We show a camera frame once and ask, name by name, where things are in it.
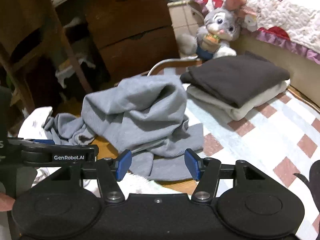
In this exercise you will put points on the wooden shelf rack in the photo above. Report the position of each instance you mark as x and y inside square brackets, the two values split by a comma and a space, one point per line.
[25, 55]

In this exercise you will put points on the white fluffy cloth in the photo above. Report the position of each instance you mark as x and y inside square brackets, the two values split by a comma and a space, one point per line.
[135, 183]

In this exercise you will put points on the grey knit sweater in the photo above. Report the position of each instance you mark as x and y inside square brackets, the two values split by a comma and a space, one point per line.
[140, 110]

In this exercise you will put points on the person's left hand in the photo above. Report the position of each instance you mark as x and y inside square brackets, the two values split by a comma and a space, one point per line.
[6, 202]

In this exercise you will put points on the white crumpled cloth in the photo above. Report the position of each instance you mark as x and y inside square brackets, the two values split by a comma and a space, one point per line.
[67, 73]

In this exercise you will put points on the beige bed base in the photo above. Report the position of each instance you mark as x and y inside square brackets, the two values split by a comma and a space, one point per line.
[287, 60]

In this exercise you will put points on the brown wooden drawer cabinet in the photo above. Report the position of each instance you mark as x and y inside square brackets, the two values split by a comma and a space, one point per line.
[130, 10]

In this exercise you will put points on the white speckled cloth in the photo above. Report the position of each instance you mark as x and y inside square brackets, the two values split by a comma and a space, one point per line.
[32, 122]

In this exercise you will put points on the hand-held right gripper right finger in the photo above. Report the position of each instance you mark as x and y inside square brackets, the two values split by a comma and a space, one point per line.
[191, 163]

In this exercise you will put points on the cream folded garment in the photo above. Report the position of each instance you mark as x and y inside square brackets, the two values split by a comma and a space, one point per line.
[212, 102]

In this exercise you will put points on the beige bedside cabinet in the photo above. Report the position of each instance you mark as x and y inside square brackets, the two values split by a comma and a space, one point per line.
[182, 17]

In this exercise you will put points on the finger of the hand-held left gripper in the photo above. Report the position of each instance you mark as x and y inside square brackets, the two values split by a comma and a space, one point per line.
[42, 142]

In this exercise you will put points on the white quilt with red print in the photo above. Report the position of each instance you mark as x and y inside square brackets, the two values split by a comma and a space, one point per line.
[287, 7]

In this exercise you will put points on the grey plush rabbit toy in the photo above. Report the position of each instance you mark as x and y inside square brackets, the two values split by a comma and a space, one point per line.
[220, 22]

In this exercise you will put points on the brown folded garment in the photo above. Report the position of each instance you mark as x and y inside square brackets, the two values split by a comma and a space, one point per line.
[237, 77]

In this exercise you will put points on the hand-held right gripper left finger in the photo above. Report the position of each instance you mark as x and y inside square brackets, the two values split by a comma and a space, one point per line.
[125, 165]

